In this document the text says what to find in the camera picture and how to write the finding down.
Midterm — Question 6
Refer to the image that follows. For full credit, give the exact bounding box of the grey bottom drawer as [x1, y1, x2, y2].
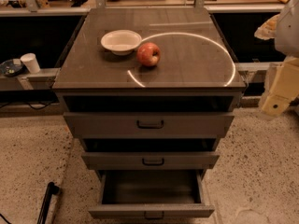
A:
[89, 170, 214, 220]

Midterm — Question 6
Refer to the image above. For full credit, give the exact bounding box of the grey top drawer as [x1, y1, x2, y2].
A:
[64, 112, 234, 139]

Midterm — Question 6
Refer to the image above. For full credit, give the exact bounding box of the dark patterned plate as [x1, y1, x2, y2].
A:
[0, 59, 24, 77]

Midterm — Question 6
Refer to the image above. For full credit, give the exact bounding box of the black cable on floor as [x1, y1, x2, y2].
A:
[0, 100, 59, 111]

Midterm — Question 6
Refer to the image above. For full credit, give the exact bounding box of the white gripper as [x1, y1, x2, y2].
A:
[259, 57, 299, 117]

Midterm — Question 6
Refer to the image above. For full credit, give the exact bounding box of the black bar on floor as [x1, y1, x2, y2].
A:
[36, 182, 60, 224]

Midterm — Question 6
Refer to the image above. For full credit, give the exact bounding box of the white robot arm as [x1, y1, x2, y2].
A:
[254, 0, 299, 119]

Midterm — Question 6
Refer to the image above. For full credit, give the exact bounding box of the grey middle drawer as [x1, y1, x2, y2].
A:
[82, 152, 220, 170]

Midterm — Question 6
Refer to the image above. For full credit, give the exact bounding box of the grey drawer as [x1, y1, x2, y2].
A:
[89, 170, 214, 220]
[64, 112, 234, 139]
[82, 152, 220, 170]

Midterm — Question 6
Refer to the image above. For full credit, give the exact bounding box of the white paper cup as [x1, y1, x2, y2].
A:
[21, 53, 40, 74]

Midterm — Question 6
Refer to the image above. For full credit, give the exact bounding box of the grey drawer cabinet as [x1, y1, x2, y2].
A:
[51, 7, 248, 179]

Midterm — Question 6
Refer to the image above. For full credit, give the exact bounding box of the white bowl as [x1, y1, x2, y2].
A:
[101, 30, 142, 56]

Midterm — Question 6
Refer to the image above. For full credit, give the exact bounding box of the red apple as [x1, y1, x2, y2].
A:
[136, 42, 161, 67]

